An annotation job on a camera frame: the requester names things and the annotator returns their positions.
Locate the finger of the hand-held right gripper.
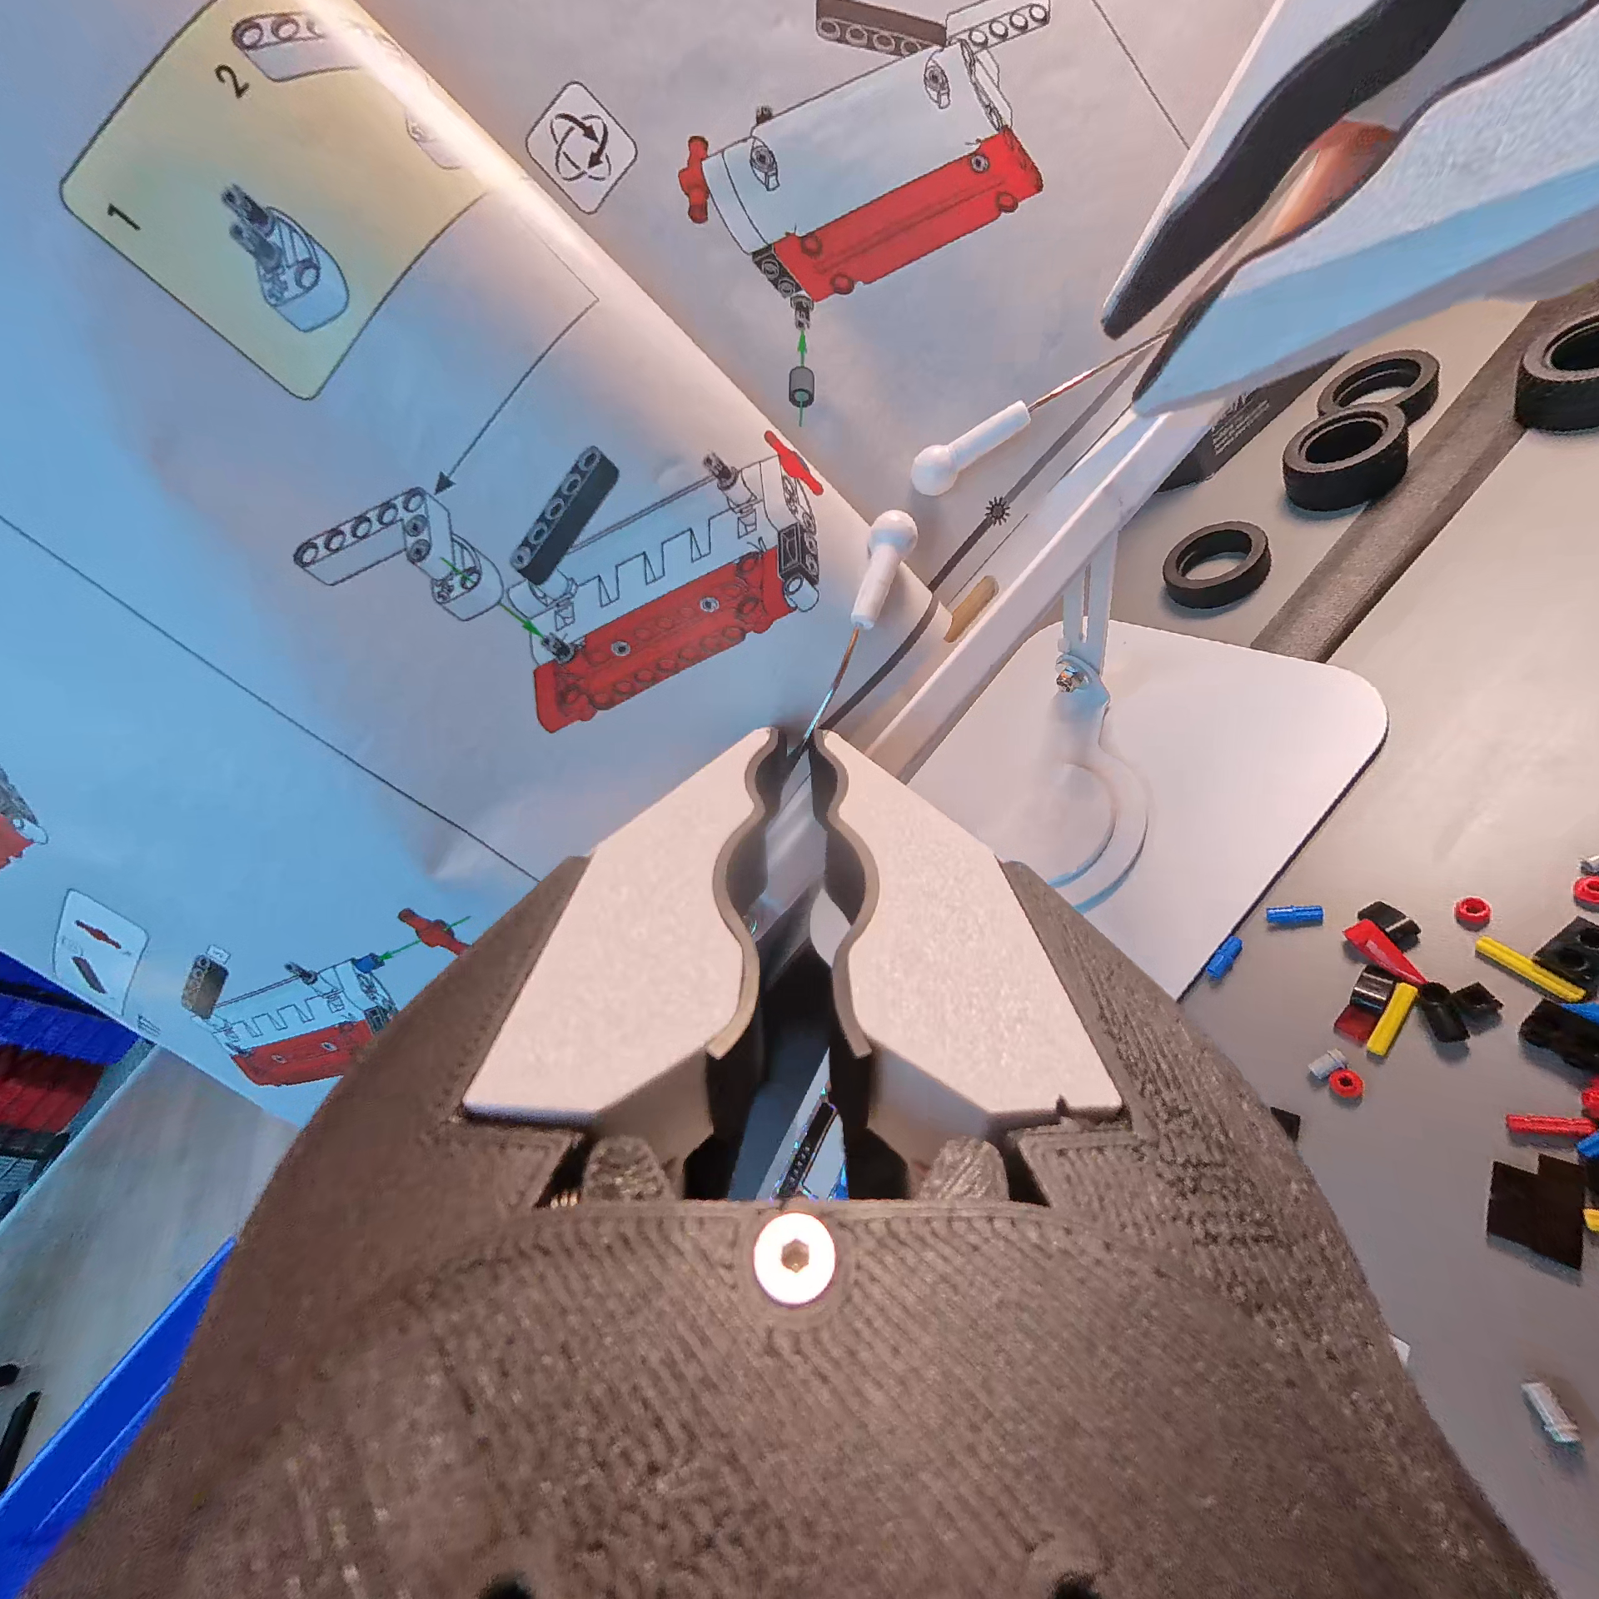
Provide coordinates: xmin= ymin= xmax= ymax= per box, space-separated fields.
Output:
xmin=1100 ymin=0 xmax=1465 ymax=344
xmin=1129 ymin=0 xmax=1599 ymax=417

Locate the blue parts sorting bin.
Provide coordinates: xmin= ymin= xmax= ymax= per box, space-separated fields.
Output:
xmin=0 ymin=949 xmax=241 ymax=1593

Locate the person's right hand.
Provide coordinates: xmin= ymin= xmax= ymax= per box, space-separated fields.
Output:
xmin=1300 ymin=117 xmax=1405 ymax=201

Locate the pile of small lego pieces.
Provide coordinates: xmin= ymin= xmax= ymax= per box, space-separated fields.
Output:
xmin=1198 ymin=848 xmax=1599 ymax=1277

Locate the white book stand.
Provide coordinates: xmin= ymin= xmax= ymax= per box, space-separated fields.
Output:
xmin=749 ymin=406 xmax=1388 ymax=1001

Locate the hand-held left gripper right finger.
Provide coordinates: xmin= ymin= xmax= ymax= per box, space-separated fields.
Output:
xmin=809 ymin=733 xmax=1129 ymax=1148

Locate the lego instruction booklet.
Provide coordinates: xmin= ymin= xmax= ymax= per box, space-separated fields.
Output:
xmin=0 ymin=0 xmax=1193 ymax=1133

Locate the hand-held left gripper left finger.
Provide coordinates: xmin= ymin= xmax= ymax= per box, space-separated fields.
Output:
xmin=458 ymin=727 xmax=785 ymax=1138

